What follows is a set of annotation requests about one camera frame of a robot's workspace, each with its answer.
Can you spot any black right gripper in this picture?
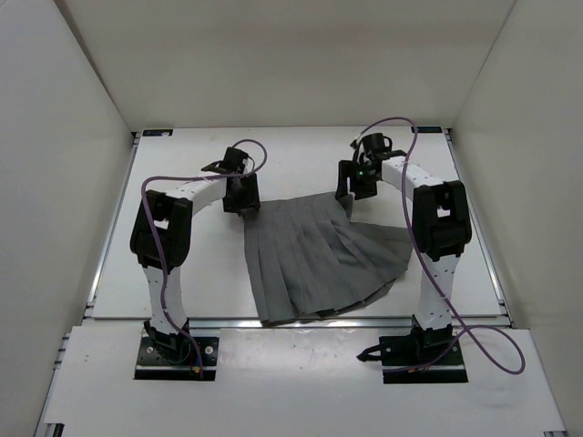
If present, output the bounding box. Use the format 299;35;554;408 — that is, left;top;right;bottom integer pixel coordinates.
336;161;379;202

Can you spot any grey pleated skirt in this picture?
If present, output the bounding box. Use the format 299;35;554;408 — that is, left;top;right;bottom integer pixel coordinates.
244;192;413;325

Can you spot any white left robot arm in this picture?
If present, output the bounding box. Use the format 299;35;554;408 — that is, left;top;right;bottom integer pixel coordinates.
129;139;268;374

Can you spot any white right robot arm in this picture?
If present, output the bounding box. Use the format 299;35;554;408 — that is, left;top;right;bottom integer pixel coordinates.
336;133;472;365

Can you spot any right blue corner label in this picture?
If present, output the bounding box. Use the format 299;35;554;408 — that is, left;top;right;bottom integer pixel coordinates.
411;126;443;135

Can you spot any blue corner label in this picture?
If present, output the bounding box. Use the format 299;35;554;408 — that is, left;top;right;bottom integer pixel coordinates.
411;126;443;135
141;128;173;137

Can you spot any left blue corner label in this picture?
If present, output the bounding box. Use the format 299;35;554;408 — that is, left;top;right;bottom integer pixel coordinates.
141;128;173;137

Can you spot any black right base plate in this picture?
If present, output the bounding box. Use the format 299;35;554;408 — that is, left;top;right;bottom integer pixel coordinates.
357;334;469;385

